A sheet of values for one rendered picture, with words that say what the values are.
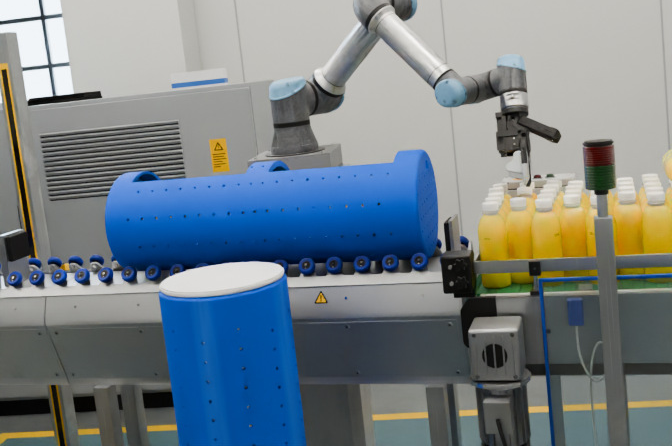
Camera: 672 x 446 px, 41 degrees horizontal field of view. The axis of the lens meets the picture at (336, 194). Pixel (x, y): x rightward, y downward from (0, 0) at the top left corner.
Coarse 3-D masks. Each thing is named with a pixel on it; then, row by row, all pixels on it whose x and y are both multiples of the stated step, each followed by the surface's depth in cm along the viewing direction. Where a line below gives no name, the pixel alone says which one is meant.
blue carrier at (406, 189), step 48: (144, 192) 247; (192, 192) 242; (240, 192) 238; (288, 192) 233; (336, 192) 229; (384, 192) 225; (432, 192) 242; (144, 240) 246; (192, 240) 242; (240, 240) 238; (288, 240) 235; (336, 240) 231; (384, 240) 228; (432, 240) 238
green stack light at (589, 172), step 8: (584, 168) 188; (592, 168) 185; (600, 168) 185; (608, 168) 185; (584, 176) 188; (592, 176) 186; (600, 176) 185; (608, 176) 185; (616, 176) 187; (592, 184) 186; (600, 184) 185; (608, 184) 185; (616, 184) 187
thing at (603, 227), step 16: (608, 224) 187; (608, 240) 188; (608, 256) 188; (608, 272) 189; (608, 288) 189; (608, 304) 190; (608, 320) 190; (608, 336) 191; (608, 352) 192; (608, 368) 192; (608, 384) 193; (608, 400) 193; (624, 400) 192; (608, 416) 194; (624, 416) 193; (624, 432) 193
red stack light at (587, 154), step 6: (612, 144) 186; (582, 150) 188; (588, 150) 186; (594, 150) 185; (600, 150) 184; (606, 150) 184; (612, 150) 185; (588, 156) 186; (594, 156) 185; (600, 156) 184; (606, 156) 184; (612, 156) 185; (588, 162) 186; (594, 162) 185; (600, 162) 185; (606, 162) 185; (612, 162) 185
